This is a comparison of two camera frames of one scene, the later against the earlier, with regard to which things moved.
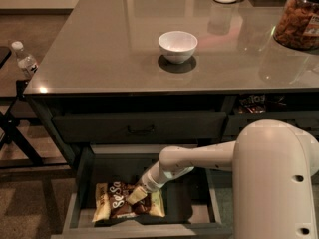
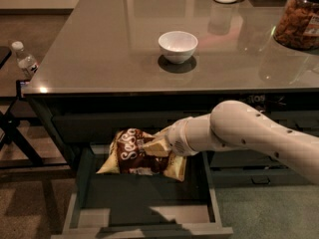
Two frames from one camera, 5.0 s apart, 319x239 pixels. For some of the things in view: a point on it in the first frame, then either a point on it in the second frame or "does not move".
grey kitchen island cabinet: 169,67 does not move
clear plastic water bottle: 26,62 does not move
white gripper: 149,182 to 176,137
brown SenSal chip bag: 112,202 to 127,155
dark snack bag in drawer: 259,104 does not move
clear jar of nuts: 297,25 does not move
